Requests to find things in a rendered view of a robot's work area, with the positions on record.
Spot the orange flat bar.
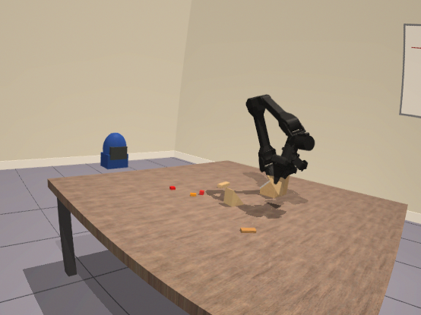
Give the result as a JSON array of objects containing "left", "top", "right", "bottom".
[{"left": 240, "top": 228, "right": 256, "bottom": 233}]

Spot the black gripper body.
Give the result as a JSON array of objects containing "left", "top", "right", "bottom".
[{"left": 271, "top": 145, "right": 298, "bottom": 174}]

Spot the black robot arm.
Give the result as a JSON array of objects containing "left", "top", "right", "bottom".
[{"left": 245, "top": 94, "right": 315, "bottom": 176}]

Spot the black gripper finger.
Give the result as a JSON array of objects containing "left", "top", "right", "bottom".
[
  {"left": 281, "top": 171, "right": 293, "bottom": 179},
  {"left": 273, "top": 163, "right": 287, "bottom": 184}
]

